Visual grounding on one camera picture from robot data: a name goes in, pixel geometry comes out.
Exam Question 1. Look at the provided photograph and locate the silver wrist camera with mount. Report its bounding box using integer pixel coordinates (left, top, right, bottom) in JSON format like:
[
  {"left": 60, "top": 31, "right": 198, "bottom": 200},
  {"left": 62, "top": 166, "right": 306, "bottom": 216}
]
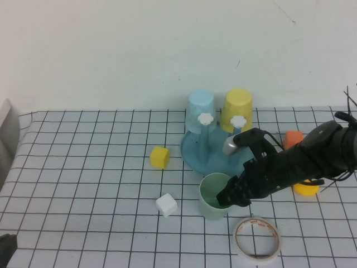
[{"left": 222, "top": 127, "right": 271, "bottom": 156}]

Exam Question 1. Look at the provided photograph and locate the grey checkered tablecloth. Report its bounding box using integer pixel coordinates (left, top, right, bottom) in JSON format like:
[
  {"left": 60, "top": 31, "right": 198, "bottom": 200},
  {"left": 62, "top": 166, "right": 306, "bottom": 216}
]
[{"left": 0, "top": 105, "right": 357, "bottom": 268}]

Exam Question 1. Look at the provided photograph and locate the orange foam cube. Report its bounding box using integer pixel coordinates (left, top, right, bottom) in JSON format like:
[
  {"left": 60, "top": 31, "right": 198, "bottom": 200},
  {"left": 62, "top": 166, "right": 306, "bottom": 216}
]
[{"left": 283, "top": 130, "right": 304, "bottom": 150}]

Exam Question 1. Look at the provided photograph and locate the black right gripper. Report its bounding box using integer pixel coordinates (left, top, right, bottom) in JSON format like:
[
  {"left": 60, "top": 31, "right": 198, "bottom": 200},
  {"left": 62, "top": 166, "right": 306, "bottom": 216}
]
[{"left": 216, "top": 152, "right": 296, "bottom": 209}]

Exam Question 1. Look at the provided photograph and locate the green plastic cup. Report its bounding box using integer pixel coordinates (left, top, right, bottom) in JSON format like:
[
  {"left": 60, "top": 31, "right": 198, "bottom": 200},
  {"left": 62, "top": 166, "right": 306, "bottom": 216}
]
[{"left": 199, "top": 173, "right": 234, "bottom": 221}]

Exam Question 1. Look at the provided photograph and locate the yellow foam cube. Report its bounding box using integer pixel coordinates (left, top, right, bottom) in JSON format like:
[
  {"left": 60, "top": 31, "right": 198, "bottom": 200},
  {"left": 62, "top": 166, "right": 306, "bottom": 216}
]
[{"left": 149, "top": 146, "right": 170, "bottom": 170}]

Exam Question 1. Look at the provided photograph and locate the light blue plastic cup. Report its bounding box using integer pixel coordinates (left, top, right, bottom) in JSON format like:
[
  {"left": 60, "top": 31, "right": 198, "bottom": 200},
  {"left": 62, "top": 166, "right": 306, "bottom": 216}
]
[{"left": 186, "top": 89, "right": 216, "bottom": 135}]

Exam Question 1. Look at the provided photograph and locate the white foam cube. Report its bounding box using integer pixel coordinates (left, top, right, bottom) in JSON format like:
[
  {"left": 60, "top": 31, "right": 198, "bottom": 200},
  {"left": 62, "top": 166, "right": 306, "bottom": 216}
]
[{"left": 155, "top": 193, "right": 178, "bottom": 218}]

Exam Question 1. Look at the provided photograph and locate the yellow plastic cup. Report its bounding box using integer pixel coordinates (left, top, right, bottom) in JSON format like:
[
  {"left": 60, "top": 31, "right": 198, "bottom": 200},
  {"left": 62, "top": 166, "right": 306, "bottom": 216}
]
[{"left": 219, "top": 88, "right": 253, "bottom": 133}]

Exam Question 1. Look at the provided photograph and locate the yellow rubber duck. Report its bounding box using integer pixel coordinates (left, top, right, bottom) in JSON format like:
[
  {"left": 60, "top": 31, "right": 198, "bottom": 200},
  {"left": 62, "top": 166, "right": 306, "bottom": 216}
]
[{"left": 293, "top": 180, "right": 320, "bottom": 198}]

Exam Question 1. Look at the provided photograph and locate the blue cup stand with pegs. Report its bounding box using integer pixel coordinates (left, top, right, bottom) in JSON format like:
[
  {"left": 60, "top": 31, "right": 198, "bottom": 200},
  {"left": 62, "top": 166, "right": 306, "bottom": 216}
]
[{"left": 180, "top": 113, "right": 258, "bottom": 177}]

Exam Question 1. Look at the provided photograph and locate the grey white furniture edge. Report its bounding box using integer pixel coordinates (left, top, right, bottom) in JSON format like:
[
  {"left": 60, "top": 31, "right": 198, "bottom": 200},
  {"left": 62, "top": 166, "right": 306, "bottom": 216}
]
[{"left": 0, "top": 97, "right": 21, "bottom": 193}]

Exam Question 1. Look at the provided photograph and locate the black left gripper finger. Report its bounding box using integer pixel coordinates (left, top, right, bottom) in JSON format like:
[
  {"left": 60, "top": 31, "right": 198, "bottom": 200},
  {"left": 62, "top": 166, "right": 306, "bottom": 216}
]
[{"left": 0, "top": 233, "right": 18, "bottom": 268}]

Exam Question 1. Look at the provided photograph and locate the white tape roll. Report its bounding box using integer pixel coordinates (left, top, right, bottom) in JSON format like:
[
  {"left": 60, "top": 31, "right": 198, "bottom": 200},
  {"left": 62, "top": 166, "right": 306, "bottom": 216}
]
[{"left": 233, "top": 215, "right": 282, "bottom": 264}]

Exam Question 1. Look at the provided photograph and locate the black camera cable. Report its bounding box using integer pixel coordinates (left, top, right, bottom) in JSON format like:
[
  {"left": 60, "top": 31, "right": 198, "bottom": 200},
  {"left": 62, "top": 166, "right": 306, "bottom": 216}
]
[{"left": 262, "top": 130, "right": 284, "bottom": 149}]

